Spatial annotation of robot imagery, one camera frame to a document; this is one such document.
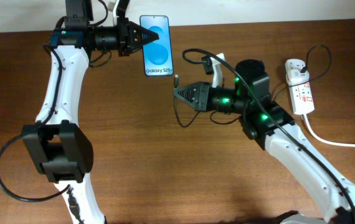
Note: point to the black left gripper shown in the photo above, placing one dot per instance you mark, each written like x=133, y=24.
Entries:
x=126, y=30

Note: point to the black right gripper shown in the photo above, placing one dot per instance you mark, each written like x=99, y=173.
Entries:
x=203, y=97

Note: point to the blue Galaxy smartphone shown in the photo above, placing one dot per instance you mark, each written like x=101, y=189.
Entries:
x=157, y=55

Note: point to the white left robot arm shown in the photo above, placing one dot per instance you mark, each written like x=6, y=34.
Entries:
x=56, y=144

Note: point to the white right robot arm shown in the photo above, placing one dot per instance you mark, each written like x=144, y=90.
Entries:
x=276, y=132

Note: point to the white charger plug adapter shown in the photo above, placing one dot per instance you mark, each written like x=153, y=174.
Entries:
x=294, y=72

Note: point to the white power strip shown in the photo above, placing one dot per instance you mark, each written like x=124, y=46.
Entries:
x=301, y=98

